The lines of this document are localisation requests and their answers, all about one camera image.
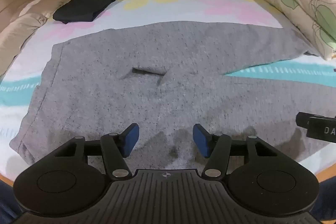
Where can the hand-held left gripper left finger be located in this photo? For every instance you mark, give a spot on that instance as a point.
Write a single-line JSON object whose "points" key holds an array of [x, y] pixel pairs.
{"points": [[131, 138]]}

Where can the person's leg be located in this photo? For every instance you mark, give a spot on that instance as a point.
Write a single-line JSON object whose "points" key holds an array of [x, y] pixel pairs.
{"points": [[326, 200], [8, 203]]}

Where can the flower print blanket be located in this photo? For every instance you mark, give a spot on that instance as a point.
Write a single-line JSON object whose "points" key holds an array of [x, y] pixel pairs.
{"points": [[183, 7]]}

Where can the black folded garment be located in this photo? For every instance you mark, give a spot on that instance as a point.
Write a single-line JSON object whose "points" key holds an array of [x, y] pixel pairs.
{"points": [[84, 7]]}

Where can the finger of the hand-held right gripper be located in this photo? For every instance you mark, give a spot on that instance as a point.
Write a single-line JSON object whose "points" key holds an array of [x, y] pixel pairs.
{"points": [[302, 120]]}

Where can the person's left leg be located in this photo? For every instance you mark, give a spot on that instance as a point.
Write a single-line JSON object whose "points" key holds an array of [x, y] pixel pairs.
{"points": [[8, 203]]}

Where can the person's right leg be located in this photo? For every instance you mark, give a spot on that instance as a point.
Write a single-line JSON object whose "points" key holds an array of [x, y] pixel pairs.
{"points": [[326, 200]]}

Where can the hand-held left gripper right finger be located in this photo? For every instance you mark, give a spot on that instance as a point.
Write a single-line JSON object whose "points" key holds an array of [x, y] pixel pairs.
{"points": [[200, 138]]}

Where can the grey pants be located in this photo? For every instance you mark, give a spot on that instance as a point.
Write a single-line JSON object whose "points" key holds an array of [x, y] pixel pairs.
{"points": [[131, 98]]}

